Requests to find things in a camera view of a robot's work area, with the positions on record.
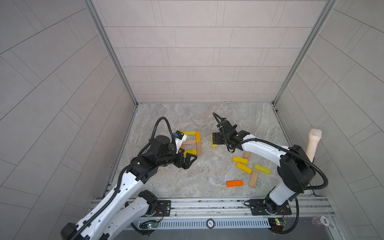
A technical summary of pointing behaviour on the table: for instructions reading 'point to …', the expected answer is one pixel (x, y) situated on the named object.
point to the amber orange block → (198, 136)
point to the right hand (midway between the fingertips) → (217, 137)
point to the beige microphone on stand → (314, 135)
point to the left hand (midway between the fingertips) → (192, 154)
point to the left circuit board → (149, 224)
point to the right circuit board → (277, 224)
